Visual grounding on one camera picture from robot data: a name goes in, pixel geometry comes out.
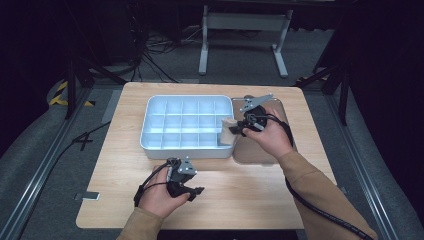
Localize yellow black floor tape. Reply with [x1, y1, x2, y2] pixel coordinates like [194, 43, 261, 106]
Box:
[48, 80, 96, 108]

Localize white divided storage box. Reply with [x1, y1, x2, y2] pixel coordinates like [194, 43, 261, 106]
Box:
[139, 94, 238, 160]

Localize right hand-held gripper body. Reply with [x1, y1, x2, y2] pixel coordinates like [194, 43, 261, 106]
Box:
[239, 92, 275, 132]

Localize brown flat tray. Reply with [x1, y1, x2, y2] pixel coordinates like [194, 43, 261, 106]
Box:
[231, 94, 295, 165]

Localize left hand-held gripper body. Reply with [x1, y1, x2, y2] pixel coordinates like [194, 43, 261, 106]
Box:
[165, 156, 199, 198]

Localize person's left hand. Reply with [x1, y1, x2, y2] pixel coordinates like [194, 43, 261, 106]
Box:
[137, 163, 192, 220]

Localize black floor cable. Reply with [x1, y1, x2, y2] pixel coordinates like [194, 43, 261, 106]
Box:
[18, 121, 112, 240]

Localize grey metal stand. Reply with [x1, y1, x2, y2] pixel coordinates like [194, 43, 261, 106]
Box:
[198, 4, 295, 80]

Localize bundle of floor cables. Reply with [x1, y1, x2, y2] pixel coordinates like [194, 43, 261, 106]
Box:
[130, 5, 202, 84]

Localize person's right hand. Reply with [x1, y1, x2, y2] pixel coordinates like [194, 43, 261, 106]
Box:
[242, 105, 296, 161]

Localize black tripod stand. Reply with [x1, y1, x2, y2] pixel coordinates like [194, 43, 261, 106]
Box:
[64, 55, 128, 121]
[294, 62, 352, 127]

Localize aluminium floor rail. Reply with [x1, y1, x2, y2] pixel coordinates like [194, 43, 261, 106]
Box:
[0, 87, 93, 240]
[324, 94, 402, 240]

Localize left hand-held gripper cable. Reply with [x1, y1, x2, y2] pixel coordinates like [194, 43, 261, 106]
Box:
[132, 158, 178, 208]

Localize beige sock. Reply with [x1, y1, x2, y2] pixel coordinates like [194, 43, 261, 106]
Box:
[219, 116, 240, 146]

